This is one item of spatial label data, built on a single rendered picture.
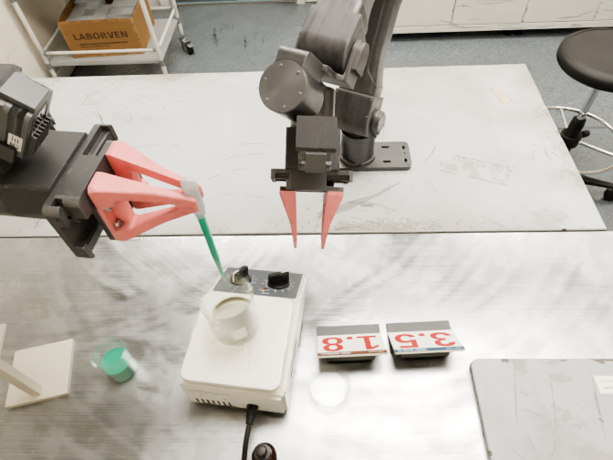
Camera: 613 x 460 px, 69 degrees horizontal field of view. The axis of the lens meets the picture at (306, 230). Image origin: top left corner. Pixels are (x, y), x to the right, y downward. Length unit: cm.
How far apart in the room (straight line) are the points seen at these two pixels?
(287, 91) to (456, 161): 47
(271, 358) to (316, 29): 40
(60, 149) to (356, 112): 47
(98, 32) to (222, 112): 181
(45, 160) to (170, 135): 59
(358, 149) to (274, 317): 37
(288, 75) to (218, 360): 34
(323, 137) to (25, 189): 28
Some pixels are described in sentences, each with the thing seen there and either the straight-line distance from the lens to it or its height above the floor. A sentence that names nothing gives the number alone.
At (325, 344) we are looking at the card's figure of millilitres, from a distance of 63.
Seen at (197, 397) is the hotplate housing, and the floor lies 93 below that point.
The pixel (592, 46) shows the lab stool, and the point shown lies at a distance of 189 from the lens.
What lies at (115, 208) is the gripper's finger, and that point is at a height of 123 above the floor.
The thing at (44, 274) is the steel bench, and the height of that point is 90.
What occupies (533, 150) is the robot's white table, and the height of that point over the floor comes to 90.
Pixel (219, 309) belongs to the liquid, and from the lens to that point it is 57.
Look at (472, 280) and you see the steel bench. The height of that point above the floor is 90.
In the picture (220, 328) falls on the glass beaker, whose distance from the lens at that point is 52.
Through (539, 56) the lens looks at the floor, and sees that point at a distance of 311.
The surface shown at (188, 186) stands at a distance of 37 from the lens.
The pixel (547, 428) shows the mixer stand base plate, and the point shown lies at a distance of 66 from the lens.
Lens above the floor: 150
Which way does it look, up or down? 52 degrees down
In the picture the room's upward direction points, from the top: 4 degrees counter-clockwise
